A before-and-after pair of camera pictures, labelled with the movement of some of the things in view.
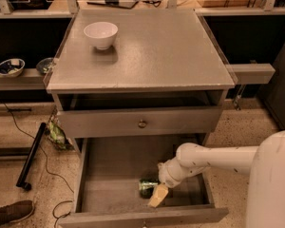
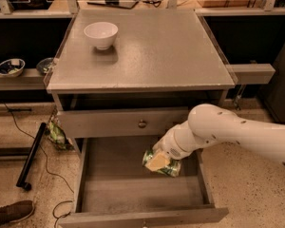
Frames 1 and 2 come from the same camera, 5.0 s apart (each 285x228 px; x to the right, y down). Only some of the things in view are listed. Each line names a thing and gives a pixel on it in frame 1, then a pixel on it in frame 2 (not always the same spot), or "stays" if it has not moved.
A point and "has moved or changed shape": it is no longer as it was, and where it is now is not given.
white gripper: (165, 176) -> (166, 146)
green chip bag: (57, 135) stays
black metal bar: (21, 180) stays
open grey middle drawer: (115, 177) stays
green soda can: (146, 186) has moved or changed shape
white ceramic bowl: (101, 34) stays
